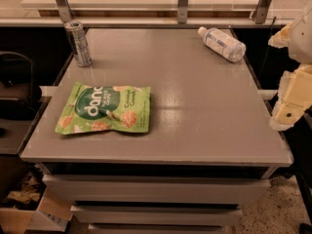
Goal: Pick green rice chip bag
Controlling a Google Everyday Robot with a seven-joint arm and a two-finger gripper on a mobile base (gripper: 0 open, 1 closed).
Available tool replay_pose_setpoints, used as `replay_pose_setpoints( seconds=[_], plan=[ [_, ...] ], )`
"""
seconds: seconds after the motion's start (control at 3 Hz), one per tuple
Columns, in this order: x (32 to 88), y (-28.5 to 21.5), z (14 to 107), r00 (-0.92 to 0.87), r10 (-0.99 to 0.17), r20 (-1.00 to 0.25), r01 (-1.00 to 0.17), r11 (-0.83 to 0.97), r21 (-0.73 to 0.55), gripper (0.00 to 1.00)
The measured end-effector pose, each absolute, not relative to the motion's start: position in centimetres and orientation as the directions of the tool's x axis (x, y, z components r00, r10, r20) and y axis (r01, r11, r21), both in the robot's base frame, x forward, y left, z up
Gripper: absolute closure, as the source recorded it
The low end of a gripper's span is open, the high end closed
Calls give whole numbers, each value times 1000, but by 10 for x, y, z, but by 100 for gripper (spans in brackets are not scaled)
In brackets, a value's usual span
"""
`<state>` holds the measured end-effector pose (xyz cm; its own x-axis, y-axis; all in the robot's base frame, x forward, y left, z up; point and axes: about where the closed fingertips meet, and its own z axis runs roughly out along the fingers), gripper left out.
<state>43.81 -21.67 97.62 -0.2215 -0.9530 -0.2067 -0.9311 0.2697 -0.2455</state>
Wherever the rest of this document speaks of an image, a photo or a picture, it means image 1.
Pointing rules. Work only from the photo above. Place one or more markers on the white plastic bottle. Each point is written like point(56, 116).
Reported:
point(223, 44)

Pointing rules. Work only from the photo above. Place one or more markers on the right metal shelf bracket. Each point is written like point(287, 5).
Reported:
point(260, 14)

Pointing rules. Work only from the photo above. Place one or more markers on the green rice chip bag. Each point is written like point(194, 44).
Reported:
point(96, 109)

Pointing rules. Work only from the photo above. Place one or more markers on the cardboard box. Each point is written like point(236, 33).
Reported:
point(52, 214)

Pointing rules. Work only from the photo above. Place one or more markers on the middle metal shelf bracket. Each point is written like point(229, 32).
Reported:
point(182, 10)

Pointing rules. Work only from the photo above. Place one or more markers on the black chair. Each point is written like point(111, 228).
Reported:
point(19, 89)

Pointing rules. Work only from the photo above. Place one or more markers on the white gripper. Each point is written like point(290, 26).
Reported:
point(302, 39)

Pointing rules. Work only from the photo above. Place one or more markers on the grey drawer cabinet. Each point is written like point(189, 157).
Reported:
point(208, 152)

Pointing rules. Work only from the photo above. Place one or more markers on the metal shelf bracket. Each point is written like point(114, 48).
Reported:
point(64, 10)
point(182, 10)
point(260, 14)

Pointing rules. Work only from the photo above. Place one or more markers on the silver drink can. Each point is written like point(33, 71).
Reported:
point(78, 42)

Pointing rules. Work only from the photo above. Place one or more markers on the left metal shelf bracket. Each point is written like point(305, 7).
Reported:
point(64, 10)

